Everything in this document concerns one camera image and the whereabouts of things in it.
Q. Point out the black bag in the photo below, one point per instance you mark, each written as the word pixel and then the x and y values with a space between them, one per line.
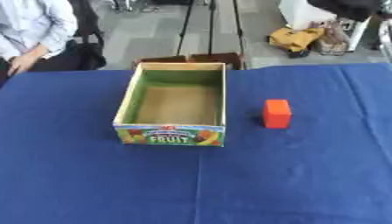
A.
pixel 84 54

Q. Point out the black tripod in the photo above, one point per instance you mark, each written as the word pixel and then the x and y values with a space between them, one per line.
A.
pixel 210 26

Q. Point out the brown wooden chair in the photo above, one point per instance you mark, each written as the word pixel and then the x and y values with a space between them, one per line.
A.
pixel 204 58

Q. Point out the white cabinet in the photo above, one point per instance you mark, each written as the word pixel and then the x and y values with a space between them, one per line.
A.
pixel 326 17

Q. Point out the person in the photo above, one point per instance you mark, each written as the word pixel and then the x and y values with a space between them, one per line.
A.
pixel 35 32

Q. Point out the yellow bag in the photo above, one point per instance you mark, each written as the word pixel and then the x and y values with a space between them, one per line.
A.
pixel 295 39

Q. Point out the orange rectangular block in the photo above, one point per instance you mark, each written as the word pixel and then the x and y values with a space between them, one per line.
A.
pixel 276 114

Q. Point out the person's hand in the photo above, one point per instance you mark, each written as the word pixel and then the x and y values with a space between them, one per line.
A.
pixel 20 62

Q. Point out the open cardboard box green inside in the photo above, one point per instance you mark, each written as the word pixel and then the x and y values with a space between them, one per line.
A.
pixel 173 105

